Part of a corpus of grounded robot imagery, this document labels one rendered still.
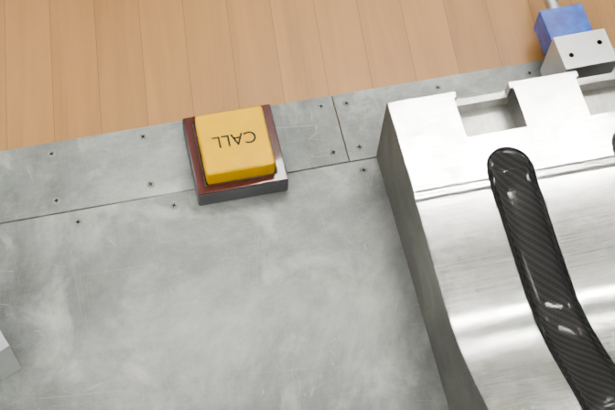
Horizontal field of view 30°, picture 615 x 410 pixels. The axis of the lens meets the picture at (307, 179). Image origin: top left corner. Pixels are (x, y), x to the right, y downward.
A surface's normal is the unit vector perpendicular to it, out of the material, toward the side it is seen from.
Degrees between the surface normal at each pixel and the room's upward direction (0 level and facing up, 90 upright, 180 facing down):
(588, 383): 29
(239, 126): 0
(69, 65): 0
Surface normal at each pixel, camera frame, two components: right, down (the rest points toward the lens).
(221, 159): 0.04, -0.47
